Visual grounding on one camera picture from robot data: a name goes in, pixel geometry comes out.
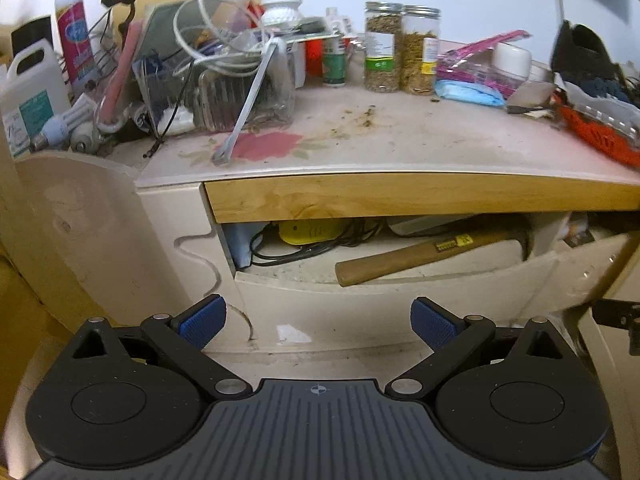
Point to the blue face mask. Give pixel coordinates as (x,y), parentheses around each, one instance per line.
(468,92)

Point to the white jug with teal label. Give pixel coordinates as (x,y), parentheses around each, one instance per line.
(33,91)

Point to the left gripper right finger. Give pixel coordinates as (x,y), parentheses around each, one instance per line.
(453,341)

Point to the yellow-label clear jar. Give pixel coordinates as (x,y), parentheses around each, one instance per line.
(420,49)

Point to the white wooden drawer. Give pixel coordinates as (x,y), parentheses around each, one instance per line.
(300,307)

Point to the white flat cable strip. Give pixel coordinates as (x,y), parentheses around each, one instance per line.
(223,155)

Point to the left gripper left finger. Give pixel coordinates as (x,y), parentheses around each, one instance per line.
(180,340)

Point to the pink white spray can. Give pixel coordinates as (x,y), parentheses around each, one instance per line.
(76,45)

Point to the grain-filled clear jar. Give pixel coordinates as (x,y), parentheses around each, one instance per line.
(382,43)

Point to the wooden handle hammer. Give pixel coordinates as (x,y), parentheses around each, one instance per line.
(364,269)

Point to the orange plastic basket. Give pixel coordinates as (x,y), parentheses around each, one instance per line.
(609,125)

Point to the black fabric item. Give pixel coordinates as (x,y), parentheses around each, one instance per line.
(579,57)

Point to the spiral fluorescent bulb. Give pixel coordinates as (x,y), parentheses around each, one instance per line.
(57,129)

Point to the clear plastic container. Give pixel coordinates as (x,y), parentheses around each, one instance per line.
(181,96)

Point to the yellow plastic device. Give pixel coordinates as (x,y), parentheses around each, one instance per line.
(307,232)

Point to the white cream jar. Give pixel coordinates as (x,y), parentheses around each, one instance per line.
(511,60)

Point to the green label bottle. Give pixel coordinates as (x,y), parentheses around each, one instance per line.
(334,51)

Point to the pink clear plastic package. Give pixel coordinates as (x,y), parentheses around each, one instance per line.
(472,63)

